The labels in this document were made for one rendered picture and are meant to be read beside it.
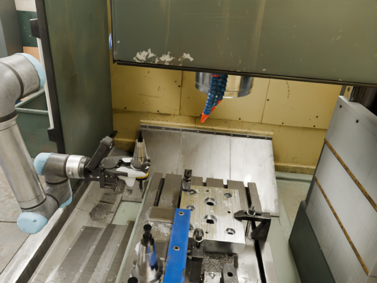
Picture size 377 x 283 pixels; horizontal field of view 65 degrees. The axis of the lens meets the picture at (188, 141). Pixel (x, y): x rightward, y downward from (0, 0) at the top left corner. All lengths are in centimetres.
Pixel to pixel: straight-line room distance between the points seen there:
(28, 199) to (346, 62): 85
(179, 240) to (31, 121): 259
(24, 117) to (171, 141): 164
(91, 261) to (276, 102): 137
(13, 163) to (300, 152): 174
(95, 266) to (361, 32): 112
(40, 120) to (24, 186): 215
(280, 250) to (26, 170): 117
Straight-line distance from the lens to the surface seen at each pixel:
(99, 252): 133
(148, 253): 58
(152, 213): 74
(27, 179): 94
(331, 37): 50
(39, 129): 311
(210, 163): 184
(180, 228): 70
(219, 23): 47
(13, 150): 90
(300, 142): 211
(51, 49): 128
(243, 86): 76
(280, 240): 163
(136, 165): 93
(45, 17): 126
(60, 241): 149
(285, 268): 152
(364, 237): 99
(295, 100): 198
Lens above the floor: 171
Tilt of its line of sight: 27 degrees down
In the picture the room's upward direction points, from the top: 5 degrees clockwise
